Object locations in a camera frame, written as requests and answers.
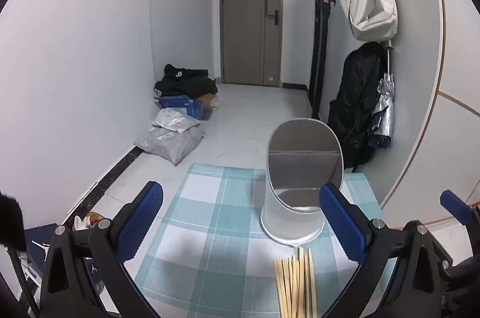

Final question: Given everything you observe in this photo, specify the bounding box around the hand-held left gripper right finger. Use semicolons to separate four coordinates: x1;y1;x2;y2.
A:
319;183;454;318

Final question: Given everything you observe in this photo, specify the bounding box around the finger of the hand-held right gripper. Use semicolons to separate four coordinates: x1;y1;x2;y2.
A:
440;189;480;227

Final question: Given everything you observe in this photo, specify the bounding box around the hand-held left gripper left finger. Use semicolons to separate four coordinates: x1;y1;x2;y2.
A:
39;181;164;318

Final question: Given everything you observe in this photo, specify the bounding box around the white grey utensil holder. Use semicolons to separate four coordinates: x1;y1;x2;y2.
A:
260;118;344;247

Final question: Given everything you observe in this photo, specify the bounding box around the pile of wooden chopsticks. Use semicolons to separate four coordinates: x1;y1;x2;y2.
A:
273;248;319;318

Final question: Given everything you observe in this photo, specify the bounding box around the teal plaid placemat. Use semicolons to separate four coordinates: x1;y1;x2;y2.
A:
124;164;398;318

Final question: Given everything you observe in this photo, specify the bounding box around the large grey parcel bag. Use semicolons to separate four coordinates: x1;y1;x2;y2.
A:
134;123;206;166

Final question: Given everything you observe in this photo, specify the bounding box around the small grey parcel bag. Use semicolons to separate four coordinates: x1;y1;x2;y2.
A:
152;108;200;134

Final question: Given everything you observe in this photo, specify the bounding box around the black hanging jacket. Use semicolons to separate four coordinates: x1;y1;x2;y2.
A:
327;43;391;169

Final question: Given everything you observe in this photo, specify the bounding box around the silver folded umbrella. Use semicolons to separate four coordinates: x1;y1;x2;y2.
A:
369;39;397;149

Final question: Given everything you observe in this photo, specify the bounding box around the blue cardboard box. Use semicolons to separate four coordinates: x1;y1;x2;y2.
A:
157;95;205;121

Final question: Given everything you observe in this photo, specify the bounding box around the white gold-trimmed cabinet panel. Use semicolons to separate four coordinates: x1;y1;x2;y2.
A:
379;0;480;227

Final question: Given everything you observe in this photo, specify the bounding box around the black fuzzy object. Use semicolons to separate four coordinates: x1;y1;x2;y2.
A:
0;194;28;252

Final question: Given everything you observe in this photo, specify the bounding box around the brown cardboard box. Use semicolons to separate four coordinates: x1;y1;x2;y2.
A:
197;93;222;112

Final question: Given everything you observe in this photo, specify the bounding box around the black clothes pile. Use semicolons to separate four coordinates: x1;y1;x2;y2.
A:
154;64;218;97

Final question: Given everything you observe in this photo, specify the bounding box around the black side door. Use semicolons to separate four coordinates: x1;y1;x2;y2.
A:
310;0;331;118

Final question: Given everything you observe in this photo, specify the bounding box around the grey entrance door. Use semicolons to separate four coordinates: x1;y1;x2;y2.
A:
219;0;283;88

